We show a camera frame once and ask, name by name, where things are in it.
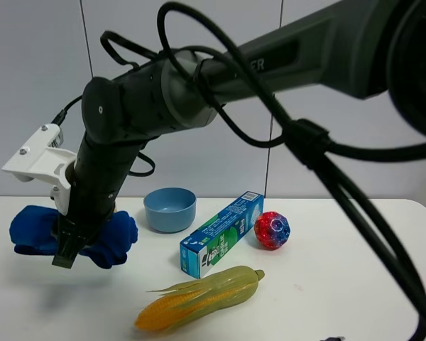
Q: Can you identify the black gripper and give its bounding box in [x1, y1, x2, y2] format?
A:
[51, 134, 146, 269]

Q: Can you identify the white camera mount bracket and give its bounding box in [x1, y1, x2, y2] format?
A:
[2, 124, 77, 215]

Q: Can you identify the red blue galaxy ball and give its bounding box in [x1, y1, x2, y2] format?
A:
[253, 212, 291, 250]

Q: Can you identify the thick black cable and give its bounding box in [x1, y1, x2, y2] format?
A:
[157, 0, 426, 341]

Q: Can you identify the blue plastic bowl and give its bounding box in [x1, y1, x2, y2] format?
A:
[143, 188, 197, 233]

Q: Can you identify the toy corn cob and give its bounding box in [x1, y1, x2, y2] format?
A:
[134, 266, 265, 332]

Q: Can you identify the blue cloth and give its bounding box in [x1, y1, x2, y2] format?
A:
[9, 205, 138, 269]

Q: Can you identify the green blue toothpaste box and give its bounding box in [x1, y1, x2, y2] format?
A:
[180, 191, 264, 279]

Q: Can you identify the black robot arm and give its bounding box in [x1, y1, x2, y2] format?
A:
[52, 1, 426, 268]

